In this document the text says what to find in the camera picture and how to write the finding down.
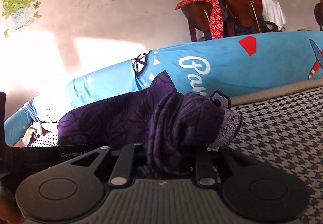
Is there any purple floral jacket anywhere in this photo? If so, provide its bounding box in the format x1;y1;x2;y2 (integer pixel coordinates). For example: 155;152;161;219
58;72;242;178

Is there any houndstooth mattress cover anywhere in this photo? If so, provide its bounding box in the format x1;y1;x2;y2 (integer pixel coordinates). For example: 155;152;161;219
27;84;322;223

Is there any blue printed bed bumper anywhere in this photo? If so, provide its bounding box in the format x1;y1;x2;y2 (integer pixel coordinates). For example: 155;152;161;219
4;31;322;146

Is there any red floral cloth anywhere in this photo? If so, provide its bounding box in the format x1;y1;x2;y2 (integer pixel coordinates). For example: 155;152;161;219
175;0;224;42

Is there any table with white cloth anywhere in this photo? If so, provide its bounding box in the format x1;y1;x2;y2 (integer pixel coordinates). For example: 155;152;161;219
262;0;286;31

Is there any brown wooden chair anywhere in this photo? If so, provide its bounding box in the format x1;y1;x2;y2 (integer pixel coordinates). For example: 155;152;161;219
181;2;213;42
220;0;271;37

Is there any dark chair at far right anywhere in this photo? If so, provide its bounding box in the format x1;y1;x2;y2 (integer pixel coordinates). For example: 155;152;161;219
314;2;323;31

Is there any green plant wall sticker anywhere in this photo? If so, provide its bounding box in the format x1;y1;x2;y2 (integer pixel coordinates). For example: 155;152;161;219
1;0;42;38

